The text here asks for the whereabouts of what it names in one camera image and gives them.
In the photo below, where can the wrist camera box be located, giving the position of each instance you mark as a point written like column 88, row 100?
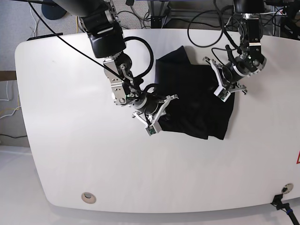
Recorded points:
column 153, row 129
column 222, row 93

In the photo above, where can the red warning sticker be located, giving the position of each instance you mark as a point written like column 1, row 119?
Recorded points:
column 298, row 159

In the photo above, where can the left table grommet hole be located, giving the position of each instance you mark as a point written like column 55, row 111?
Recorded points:
column 88, row 198

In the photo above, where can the table grommet hole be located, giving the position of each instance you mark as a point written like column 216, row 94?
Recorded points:
column 287, row 188
column 88, row 198

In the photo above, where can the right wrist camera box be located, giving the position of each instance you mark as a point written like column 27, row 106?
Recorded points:
column 153, row 129

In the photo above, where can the black clamp with cable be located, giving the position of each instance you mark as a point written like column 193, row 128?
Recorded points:
column 277, row 203

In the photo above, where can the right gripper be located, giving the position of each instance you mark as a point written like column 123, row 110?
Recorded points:
column 149, row 109

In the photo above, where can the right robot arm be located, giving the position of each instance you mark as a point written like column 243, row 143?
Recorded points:
column 100, row 21

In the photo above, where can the black frame base block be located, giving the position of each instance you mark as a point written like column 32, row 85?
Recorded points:
column 157, row 22

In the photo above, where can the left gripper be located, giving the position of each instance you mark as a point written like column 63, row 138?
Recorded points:
column 224, row 75

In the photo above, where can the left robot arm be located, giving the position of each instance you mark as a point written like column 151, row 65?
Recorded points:
column 247, row 58

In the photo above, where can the right table grommet hole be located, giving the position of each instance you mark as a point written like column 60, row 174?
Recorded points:
column 287, row 188

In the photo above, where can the black T-shirt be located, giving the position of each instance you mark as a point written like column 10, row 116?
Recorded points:
column 196, row 112

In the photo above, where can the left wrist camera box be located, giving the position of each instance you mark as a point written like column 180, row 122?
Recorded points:
column 222, row 93

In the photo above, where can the blue round lamp base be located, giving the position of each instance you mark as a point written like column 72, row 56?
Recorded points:
column 52, row 11

